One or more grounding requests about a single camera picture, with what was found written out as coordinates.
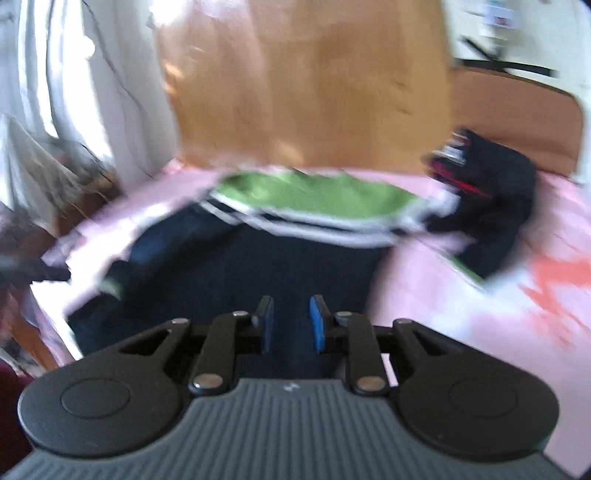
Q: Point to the white curtain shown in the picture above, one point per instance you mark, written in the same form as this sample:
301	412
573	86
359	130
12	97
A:
84	79

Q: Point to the cluttered bedside table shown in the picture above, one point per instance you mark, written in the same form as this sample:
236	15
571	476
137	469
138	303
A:
42	199

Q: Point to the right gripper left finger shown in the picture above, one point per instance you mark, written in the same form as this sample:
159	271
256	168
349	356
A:
234	346

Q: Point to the brown wooden side panel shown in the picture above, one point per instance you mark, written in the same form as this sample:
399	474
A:
542	122

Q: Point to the navy green striped garment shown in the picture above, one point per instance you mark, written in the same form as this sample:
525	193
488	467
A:
288	234

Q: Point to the pink patterned bed sheet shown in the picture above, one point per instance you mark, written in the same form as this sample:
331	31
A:
536	314

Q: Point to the wooden headboard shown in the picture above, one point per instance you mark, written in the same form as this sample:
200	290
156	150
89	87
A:
305	84

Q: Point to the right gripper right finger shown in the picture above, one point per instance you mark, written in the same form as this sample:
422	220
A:
352	337

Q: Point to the black red patterned garment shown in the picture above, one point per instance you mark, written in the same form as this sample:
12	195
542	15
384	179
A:
496	190

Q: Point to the white wall charger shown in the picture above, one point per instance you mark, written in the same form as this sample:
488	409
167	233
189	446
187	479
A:
498	22

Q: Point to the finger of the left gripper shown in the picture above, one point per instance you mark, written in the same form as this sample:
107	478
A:
22	272

